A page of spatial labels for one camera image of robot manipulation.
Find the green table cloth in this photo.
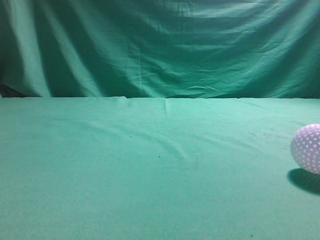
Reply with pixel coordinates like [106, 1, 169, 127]
[0, 97, 320, 240]

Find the white dimpled ball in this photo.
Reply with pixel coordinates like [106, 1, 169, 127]
[290, 124, 320, 175]

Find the green backdrop curtain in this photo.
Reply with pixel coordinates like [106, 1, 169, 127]
[0, 0, 320, 99]

